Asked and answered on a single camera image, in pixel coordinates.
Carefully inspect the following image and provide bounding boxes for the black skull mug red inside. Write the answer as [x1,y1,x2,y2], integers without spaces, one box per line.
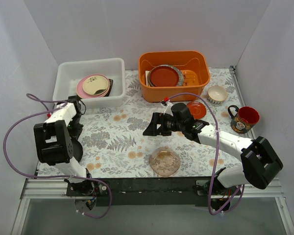
[227,105,260,134]

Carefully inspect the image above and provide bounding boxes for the white plastic bin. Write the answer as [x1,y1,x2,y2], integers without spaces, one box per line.
[52,58,126,109]

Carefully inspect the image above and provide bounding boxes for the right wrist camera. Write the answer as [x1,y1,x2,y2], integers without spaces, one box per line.
[171,103,195,126]

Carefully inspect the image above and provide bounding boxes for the red plate in orange bin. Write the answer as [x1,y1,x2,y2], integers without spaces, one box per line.
[147,65,184,87]

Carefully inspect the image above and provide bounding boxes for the small red saucer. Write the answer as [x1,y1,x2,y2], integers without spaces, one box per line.
[187,101,207,119]

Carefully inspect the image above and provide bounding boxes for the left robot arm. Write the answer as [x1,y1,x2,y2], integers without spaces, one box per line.
[33,95,95,196]

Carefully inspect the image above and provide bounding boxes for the orange plastic bin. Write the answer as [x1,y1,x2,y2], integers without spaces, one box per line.
[139,51,210,102]

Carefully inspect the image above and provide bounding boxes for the black round plate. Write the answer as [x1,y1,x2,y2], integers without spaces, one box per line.
[72,140,83,162]

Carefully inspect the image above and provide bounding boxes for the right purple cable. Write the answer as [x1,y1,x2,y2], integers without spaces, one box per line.
[161,92,245,216]

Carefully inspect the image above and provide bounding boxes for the pink glass square plate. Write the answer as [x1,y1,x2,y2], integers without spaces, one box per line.
[148,146,181,177]

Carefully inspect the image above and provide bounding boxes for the black square floral plate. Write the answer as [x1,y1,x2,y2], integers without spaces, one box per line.
[75,78,114,98]

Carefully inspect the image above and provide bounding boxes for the floral table mat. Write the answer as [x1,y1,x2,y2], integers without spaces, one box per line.
[79,70,240,178]

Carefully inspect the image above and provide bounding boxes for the cream plate with dark patch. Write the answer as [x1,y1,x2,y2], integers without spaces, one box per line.
[82,75,109,96]

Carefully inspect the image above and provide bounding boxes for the pink round plate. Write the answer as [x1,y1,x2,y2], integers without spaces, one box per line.
[75,74,111,98]

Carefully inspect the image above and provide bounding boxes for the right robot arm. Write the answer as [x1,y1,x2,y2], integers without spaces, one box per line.
[143,113,283,195]

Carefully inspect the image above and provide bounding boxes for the white patterned bowl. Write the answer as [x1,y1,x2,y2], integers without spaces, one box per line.
[207,86,228,104]

